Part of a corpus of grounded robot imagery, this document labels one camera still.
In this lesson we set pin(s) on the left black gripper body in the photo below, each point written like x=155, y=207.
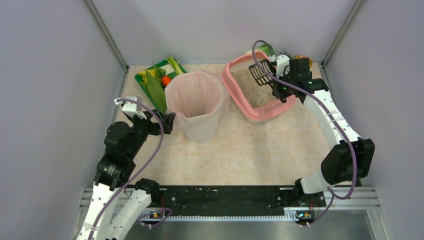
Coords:
x=166, y=122

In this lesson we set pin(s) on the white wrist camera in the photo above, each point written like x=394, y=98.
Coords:
x=281, y=61
x=130, y=109

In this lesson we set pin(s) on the toy bok choy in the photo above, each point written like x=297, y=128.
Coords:
x=265, y=49

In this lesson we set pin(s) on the green leafy vegetable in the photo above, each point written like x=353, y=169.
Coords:
x=156, y=92

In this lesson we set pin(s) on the black litter scoop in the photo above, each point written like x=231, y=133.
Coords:
x=260, y=77

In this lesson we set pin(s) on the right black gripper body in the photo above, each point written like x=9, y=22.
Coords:
x=282, y=88

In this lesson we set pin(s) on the white green leek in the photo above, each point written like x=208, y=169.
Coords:
x=178, y=69

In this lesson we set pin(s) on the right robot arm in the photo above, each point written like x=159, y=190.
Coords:
x=350, y=155

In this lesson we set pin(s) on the pink lined trash bin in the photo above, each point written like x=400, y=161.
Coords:
x=198, y=100

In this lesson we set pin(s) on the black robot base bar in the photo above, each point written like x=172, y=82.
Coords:
x=232, y=200

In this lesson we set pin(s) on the pink litter box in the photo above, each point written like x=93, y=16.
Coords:
x=255, y=101

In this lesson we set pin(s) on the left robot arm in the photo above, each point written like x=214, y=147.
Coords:
x=122, y=143

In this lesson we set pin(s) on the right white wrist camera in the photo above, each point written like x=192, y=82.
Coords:
x=281, y=61

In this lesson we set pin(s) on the orange toy carrot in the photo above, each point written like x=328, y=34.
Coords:
x=165, y=80

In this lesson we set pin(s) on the green vegetable tray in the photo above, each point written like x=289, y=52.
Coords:
x=158, y=70

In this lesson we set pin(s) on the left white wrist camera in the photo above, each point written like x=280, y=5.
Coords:
x=130, y=109

